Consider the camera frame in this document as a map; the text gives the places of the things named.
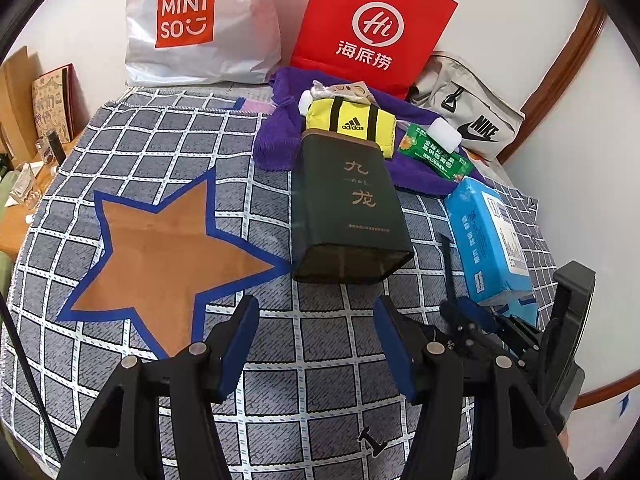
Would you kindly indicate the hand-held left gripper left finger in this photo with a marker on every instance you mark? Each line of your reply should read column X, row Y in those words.
column 235, row 355

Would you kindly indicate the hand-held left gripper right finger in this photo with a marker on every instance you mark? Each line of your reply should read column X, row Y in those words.
column 395, row 355

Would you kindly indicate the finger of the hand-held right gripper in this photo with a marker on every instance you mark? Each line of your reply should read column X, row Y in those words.
column 475, row 312
column 449, row 280

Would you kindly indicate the green snack packet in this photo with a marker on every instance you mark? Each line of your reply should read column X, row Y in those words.
column 440, row 162

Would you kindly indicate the small yellow duffel pouch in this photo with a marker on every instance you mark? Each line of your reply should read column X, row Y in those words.
column 325, row 115

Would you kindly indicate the blue tissue pack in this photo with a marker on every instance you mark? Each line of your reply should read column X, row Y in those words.
column 490, row 240

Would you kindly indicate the dark green tin box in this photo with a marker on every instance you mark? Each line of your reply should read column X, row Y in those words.
column 350, row 230

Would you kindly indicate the grey checked star blanket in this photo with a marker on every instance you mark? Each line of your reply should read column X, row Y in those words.
column 150, row 240

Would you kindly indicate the beige sling bag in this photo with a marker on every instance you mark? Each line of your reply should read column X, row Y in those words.
column 440, row 72

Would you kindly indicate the purple towel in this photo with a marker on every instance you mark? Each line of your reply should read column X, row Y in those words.
column 280, row 130

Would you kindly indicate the wooden side table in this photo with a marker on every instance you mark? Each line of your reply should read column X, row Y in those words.
column 15, row 230

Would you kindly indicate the clear drinking glass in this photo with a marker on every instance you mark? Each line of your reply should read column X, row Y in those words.
column 25, row 182

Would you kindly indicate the black bottle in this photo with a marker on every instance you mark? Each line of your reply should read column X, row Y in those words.
column 52, row 147

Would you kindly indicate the red paper bag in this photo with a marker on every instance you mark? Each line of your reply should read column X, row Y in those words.
column 325, row 20

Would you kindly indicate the brown illustrated book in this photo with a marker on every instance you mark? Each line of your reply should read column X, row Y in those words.
column 52, row 100

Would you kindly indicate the white plastic shopping bag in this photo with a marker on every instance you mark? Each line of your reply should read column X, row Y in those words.
column 240, row 35

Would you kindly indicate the brown cardboard box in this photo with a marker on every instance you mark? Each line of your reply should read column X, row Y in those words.
column 17, row 100

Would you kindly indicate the wooden door frame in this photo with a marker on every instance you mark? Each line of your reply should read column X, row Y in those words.
column 565, row 85

